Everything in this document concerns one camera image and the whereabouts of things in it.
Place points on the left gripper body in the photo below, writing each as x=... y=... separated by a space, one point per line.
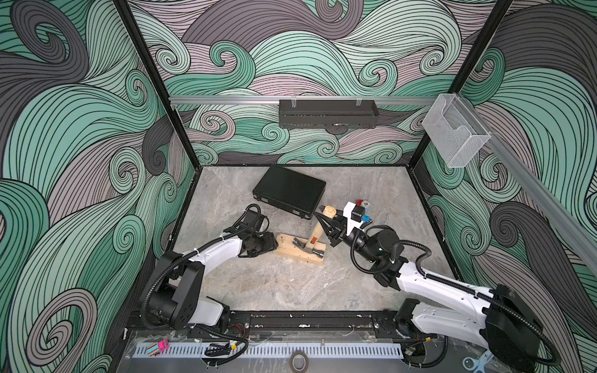
x=261 y=245

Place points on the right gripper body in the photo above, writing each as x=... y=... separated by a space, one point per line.
x=340 y=238

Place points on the wooden handle claw hammer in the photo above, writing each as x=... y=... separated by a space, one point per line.
x=317 y=232

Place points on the wooden block with nails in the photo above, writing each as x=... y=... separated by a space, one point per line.
x=287 y=249

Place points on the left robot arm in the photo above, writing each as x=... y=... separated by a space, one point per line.
x=171 y=298

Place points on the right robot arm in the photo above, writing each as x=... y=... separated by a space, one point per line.
x=496 y=319

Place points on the black hard case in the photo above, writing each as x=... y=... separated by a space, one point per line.
x=290 y=191

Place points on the tape roll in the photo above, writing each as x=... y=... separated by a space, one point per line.
x=298 y=362

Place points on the pink small clip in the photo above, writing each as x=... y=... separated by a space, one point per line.
x=163 y=345

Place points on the blue scissors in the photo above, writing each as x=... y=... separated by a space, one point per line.
x=477 y=365

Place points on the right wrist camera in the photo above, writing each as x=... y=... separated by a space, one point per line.
x=355 y=216

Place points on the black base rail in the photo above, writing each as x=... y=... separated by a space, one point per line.
x=261 y=325

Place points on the black wall shelf tray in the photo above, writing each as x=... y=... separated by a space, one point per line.
x=327 y=114

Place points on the white slotted cable duct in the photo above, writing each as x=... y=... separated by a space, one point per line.
x=263 y=350

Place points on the clear plastic wall bin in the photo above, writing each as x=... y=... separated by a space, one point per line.
x=455 y=129

